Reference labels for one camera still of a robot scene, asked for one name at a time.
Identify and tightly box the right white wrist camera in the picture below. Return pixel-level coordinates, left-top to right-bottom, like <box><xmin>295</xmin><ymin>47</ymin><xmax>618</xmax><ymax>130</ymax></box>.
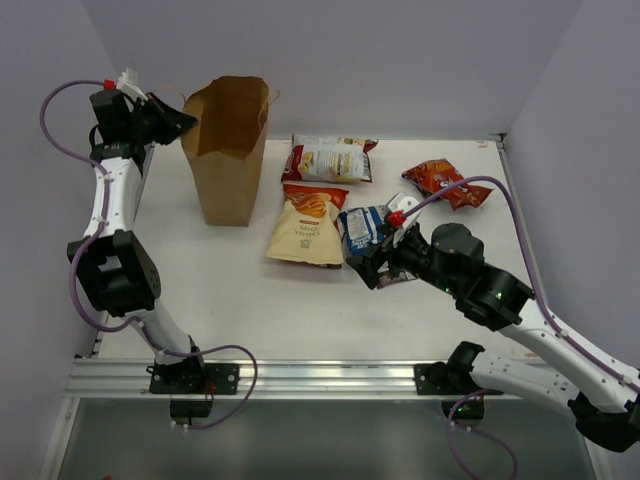
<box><xmin>384</xmin><ymin>192</ymin><xmax>419</xmax><ymax>247</ymax></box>

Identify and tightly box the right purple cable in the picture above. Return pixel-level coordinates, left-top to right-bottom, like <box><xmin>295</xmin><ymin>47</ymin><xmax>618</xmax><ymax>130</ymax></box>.
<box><xmin>399</xmin><ymin>174</ymin><xmax>640</xmax><ymax>480</ymax></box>

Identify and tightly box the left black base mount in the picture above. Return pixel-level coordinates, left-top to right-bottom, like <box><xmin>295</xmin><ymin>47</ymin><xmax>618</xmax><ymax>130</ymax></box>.
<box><xmin>146</xmin><ymin>357</ymin><xmax>240</xmax><ymax>425</ymax></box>

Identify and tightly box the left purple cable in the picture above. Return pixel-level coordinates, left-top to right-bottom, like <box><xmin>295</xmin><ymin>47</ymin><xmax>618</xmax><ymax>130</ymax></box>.
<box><xmin>38</xmin><ymin>79</ymin><xmax>151</xmax><ymax>334</ymax></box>

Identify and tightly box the purple cable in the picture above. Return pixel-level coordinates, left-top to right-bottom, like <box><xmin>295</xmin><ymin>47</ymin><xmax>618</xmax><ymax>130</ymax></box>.
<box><xmin>38</xmin><ymin>79</ymin><xmax>151</xmax><ymax>334</ymax></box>
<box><xmin>399</xmin><ymin>174</ymin><xmax>640</xmax><ymax>480</ymax></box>

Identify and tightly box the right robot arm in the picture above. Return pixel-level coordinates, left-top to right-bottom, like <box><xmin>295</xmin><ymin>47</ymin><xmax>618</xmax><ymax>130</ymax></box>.
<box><xmin>347</xmin><ymin>223</ymin><xmax>639</xmax><ymax>453</ymax></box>

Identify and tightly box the blue snack bag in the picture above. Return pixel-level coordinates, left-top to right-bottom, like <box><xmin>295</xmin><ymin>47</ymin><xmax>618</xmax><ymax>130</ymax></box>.
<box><xmin>337</xmin><ymin>205</ymin><xmax>389</xmax><ymax>259</ymax></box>

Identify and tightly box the cream snack packet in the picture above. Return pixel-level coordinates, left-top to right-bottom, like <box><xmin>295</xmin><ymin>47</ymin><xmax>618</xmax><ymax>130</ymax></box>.
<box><xmin>265</xmin><ymin>184</ymin><xmax>349</xmax><ymax>268</ymax></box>

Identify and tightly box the orange red chips bag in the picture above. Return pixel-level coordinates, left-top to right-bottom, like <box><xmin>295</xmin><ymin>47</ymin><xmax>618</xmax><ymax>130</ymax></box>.
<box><xmin>401</xmin><ymin>159</ymin><xmax>492</xmax><ymax>211</ymax></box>

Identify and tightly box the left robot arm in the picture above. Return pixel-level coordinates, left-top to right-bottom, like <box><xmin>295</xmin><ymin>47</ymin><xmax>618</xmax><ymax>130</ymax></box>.
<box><xmin>67</xmin><ymin>85</ymin><xmax>208</xmax><ymax>393</ymax></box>

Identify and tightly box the brown paper bag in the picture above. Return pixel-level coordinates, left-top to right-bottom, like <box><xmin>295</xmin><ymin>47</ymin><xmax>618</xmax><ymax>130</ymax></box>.
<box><xmin>180</xmin><ymin>76</ymin><xmax>279</xmax><ymax>227</ymax></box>

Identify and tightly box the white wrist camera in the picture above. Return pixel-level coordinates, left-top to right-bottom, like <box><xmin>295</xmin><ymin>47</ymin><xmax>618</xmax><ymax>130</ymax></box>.
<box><xmin>102</xmin><ymin>68</ymin><xmax>148</xmax><ymax>102</ymax></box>
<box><xmin>384</xmin><ymin>192</ymin><xmax>419</xmax><ymax>247</ymax></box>

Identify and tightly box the red snack packet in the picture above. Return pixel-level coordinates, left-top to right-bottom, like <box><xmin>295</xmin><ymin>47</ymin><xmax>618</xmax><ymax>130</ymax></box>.
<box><xmin>281</xmin><ymin>134</ymin><xmax>379</xmax><ymax>184</ymax></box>

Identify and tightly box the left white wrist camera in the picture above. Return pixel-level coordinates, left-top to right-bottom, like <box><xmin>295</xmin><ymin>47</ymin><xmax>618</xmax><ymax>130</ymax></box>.
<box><xmin>102</xmin><ymin>68</ymin><xmax>148</xmax><ymax>102</ymax></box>

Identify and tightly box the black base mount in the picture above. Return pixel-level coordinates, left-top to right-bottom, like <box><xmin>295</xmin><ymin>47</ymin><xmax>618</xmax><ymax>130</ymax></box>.
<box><xmin>413</xmin><ymin>362</ymin><xmax>485</xmax><ymax>428</ymax></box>
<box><xmin>146</xmin><ymin>357</ymin><xmax>240</xmax><ymax>425</ymax></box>

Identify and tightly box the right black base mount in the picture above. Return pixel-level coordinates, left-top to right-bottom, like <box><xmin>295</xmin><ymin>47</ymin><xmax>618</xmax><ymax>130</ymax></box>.
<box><xmin>413</xmin><ymin>362</ymin><xmax>485</xmax><ymax>428</ymax></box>

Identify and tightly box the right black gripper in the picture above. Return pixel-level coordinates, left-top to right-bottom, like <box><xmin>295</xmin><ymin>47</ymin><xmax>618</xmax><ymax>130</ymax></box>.
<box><xmin>346</xmin><ymin>221</ymin><xmax>463</xmax><ymax>298</ymax></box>

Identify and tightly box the aluminium mounting rail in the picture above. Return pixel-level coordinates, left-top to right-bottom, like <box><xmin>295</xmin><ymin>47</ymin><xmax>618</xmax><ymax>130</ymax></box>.
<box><xmin>64</xmin><ymin>359</ymin><xmax>453</xmax><ymax>401</ymax></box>

